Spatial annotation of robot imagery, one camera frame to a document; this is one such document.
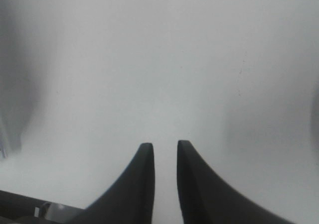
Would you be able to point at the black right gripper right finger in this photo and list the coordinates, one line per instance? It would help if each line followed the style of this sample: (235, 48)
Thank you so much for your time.
(205, 198)

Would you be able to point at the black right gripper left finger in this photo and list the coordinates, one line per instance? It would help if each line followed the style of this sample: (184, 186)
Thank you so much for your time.
(130, 199)

